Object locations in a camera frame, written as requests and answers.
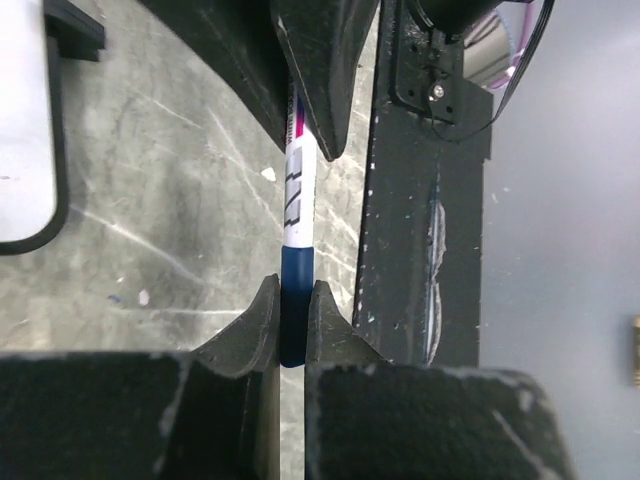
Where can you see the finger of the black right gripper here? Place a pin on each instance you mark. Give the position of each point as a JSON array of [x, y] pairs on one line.
[[322, 42], [237, 40]]

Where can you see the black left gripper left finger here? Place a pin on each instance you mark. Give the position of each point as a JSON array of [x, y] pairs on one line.
[[210, 413]]

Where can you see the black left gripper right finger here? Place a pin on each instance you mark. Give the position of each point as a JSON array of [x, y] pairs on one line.
[[366, 418]]

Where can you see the white whiteboard marker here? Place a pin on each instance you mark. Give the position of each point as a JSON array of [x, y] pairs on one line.
[[300, 174]]

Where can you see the blue marker cap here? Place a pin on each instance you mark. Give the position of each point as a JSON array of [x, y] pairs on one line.
[[297, 282]]

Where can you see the white whiteboard with black frame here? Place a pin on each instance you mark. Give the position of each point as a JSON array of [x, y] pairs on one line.
[[35, 37]]

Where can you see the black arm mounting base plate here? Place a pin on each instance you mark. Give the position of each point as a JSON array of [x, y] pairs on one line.
[[418, 282]]

